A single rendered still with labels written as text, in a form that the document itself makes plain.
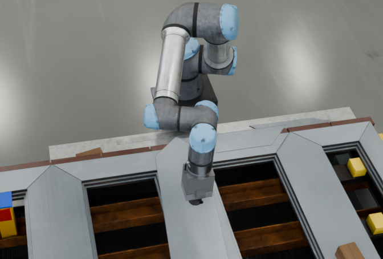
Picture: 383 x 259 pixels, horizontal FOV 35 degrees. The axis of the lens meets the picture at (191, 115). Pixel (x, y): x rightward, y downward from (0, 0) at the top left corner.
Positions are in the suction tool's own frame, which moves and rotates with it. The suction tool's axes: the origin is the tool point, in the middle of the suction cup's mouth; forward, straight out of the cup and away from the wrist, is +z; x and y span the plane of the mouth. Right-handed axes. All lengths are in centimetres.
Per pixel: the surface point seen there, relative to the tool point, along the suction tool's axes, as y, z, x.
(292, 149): 44, 10, 22
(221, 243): 6.4, 9.8, -11.5
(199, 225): 1.4, 9.8, -3.3
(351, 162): 66, 14, 15
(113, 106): -3, 95, 142
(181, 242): -5.9, 9.8, -8.2
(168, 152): -1.1, 9.7, 29.5
